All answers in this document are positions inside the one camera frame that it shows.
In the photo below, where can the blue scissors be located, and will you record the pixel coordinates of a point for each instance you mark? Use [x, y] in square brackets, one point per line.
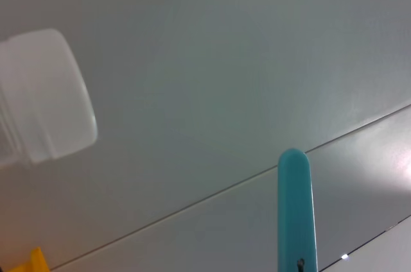
[295, 204]

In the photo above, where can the green label water bottle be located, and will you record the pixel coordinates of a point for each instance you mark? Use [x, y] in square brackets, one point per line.
[48, 92]

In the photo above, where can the yellow plastic storage bin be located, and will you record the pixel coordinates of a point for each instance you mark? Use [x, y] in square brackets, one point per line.
[38, 260]

